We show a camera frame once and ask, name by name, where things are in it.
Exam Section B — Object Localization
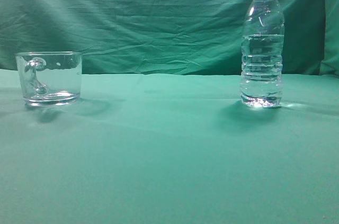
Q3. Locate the clear plastic water bottle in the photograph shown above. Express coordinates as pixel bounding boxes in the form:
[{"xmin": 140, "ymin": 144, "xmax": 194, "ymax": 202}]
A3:
[{"xmin": 240, "ymin": 0, "xmax": 284, "ymax": 108}]

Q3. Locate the green table cloth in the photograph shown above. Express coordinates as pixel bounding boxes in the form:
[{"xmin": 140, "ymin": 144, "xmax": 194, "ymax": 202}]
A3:
[{"xmin": 1, "ymin": 70, "xmax": 338, "ymax": 223}]

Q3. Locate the green backdrop cloth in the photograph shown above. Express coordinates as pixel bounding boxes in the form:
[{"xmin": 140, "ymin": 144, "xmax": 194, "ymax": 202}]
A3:
[{"xmin": 1, "ymin": 0, "xmax": 338, "ymax": 75}]

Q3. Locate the clear glass mug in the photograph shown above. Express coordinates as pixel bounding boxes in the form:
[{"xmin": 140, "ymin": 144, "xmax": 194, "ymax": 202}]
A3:
[{"xmin": 15, "ymin": 51, "xmax": 82, "ymax": 107}]

